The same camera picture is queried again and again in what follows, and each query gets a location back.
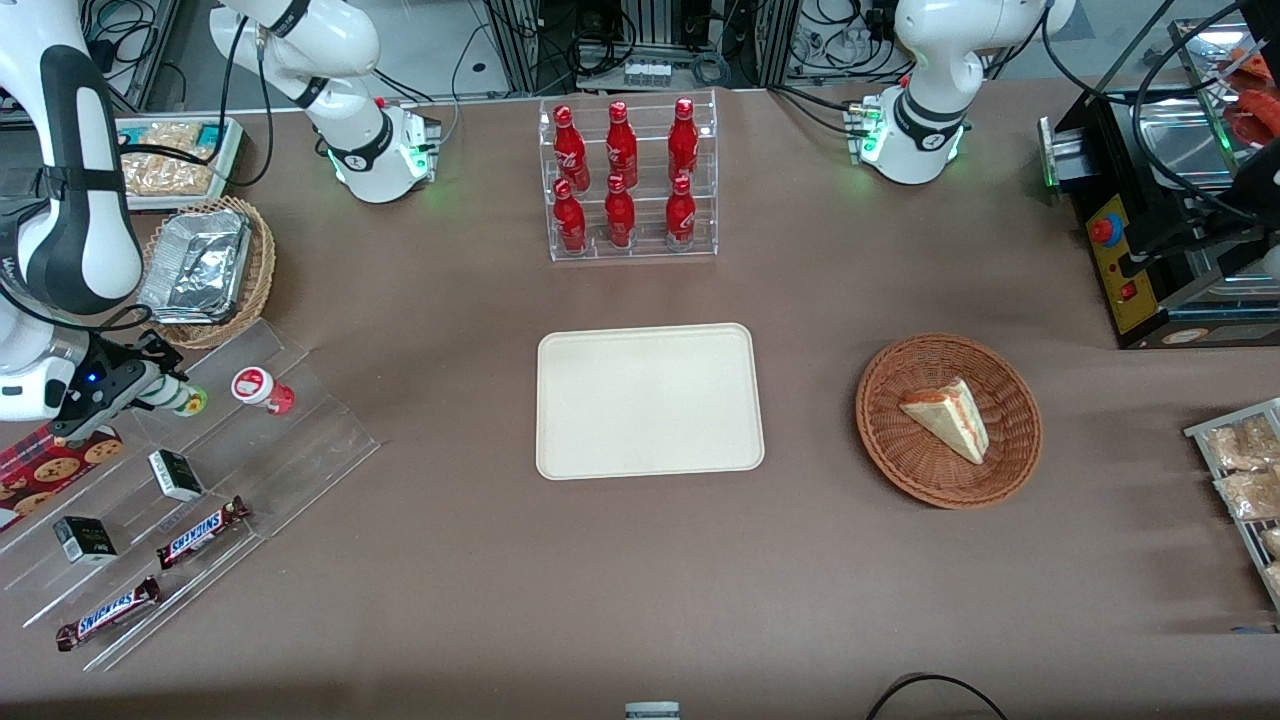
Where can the clear bag of snacks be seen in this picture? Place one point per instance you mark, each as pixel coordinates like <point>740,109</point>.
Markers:
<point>1240,445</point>
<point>1250,495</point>

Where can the white power strip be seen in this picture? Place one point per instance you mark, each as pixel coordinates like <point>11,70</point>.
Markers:
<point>647,72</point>

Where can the round brown wicker basket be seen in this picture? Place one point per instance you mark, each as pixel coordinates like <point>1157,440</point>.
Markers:
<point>920,470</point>

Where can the red cola bottle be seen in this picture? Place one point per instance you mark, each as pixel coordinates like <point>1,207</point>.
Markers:
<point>621,145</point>
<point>619,215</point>
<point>570,145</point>
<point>680,213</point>
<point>683,140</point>
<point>569,220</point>

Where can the oval tan wicker basket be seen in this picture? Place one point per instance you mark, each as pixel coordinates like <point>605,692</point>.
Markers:
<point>262,270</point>

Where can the clear bag of crackers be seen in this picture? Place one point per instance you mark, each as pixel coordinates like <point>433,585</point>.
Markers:
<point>170,175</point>
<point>170,135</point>

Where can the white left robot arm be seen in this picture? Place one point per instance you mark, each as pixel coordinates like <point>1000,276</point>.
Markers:
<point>925,60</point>

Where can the small black box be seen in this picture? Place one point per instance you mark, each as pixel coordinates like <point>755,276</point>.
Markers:
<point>85,540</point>
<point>176,476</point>

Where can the silver foil tray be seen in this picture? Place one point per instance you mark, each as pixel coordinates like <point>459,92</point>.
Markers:
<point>205,260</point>

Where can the clear acrylic stepped stand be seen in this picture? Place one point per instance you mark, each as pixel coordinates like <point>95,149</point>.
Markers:
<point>290,450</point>

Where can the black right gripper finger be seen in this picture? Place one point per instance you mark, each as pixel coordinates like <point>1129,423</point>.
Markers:
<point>162,355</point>
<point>148,403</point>

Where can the beige plastic tray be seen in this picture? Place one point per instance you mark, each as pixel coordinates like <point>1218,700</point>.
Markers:
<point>650,400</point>

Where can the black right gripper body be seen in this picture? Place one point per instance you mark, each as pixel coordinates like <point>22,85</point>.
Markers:
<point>112,380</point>

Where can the clear acrylic bottle rack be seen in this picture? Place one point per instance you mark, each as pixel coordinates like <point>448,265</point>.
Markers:
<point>645,250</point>

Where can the white snack bin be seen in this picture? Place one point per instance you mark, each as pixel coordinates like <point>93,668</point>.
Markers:
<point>232,170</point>

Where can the brown Snickers bar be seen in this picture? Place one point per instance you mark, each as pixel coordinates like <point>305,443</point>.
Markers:
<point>108,613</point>
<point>200,533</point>

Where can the red gum bottle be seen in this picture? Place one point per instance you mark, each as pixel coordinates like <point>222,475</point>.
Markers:
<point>258,389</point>

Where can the wrapped triangle sandwich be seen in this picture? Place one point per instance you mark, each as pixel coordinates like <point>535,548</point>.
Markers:
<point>950,420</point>

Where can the small grey device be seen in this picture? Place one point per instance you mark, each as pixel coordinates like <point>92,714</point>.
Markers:
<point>652,711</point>

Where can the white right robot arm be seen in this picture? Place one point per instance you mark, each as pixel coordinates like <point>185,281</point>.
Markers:
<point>85,200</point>

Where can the red plaid cookie box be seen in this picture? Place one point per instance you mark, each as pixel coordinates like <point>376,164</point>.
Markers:
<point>40,475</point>

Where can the teal snack pack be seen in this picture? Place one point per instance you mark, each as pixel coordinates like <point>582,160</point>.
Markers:
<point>212,137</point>

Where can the black sealing machine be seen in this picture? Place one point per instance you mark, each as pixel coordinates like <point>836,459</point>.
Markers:
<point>1150,270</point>

